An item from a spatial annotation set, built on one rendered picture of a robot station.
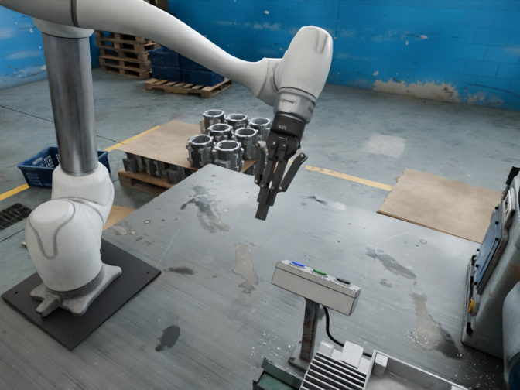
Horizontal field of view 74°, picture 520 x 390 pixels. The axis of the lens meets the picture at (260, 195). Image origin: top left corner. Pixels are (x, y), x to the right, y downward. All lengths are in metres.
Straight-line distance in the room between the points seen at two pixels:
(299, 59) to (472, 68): 5.15
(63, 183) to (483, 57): 5.44
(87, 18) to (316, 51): 0.45
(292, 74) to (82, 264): 0.72
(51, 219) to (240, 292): 0.54
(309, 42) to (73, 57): 0.56
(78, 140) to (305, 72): 0.63
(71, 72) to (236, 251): 0.70
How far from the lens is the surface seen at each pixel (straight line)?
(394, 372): 0.58
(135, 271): 1.17
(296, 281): 0.73
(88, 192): 1.12
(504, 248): 0.97
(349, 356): 0.63
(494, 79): 5.91
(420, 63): 5.92
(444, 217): 2.77
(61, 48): 0.99
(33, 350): 1.11
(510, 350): 0.78
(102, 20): 0.79
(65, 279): 1.07
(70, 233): 1.00
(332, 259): 1.19
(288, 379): 0.77
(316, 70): 0.81
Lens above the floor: 1.59
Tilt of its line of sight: 33 degrees down
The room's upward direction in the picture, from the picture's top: straight up
